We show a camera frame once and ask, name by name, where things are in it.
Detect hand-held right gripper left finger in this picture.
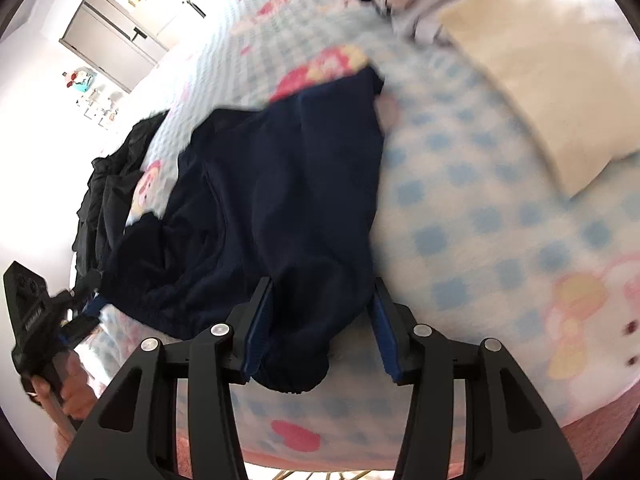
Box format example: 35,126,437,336
56,276,275,480

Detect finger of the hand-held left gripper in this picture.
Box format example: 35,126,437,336
52,269,106,346

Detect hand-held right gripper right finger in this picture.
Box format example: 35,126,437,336
372,277,583,480

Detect navy fleece garment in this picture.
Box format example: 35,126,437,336
97,67,386,393

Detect black clothes pile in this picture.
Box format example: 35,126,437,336
72,110,168,281

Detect pile of folded clothes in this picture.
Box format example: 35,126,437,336
340,0,501,43

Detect person's left hand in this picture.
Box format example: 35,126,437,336
22,347,98,421

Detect blue checked printed blanket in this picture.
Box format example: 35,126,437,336
75,0,640,461

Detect pink bed sheet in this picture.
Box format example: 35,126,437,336
150,390,636,480

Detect grey white cabinet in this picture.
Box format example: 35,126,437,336
59,0,208,93

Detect cream folded cloth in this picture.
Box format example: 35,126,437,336
437,0,640,198

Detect gold wire frame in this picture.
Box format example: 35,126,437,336
260,467,351,480

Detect colourful wall ornament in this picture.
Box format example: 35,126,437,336
62,66,98,92

